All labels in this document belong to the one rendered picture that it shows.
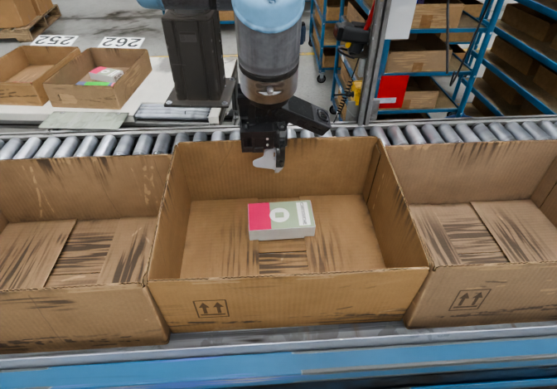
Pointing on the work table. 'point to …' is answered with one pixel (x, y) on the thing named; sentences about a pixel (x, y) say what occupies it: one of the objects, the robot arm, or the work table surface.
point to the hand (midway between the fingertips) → (279, 165)
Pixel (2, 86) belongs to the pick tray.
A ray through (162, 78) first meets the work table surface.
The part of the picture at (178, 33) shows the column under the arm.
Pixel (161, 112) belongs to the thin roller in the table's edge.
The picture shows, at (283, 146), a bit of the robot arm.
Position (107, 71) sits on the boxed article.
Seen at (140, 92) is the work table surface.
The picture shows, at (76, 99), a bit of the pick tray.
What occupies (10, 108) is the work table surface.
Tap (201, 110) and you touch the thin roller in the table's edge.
